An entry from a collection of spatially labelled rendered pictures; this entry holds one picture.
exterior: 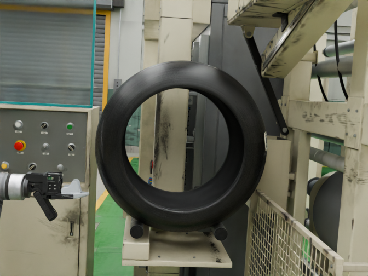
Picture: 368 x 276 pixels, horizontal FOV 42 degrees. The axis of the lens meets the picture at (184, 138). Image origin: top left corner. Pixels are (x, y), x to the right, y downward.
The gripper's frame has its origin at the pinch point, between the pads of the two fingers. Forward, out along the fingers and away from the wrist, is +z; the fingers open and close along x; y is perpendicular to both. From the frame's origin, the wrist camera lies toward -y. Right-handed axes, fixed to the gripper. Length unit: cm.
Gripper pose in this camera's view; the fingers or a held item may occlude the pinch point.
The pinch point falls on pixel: (85, 195)
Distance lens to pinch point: 168.3
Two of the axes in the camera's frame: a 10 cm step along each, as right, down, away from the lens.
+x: -0.8, -1.2, 9.9
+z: 10.0, 0.5, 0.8
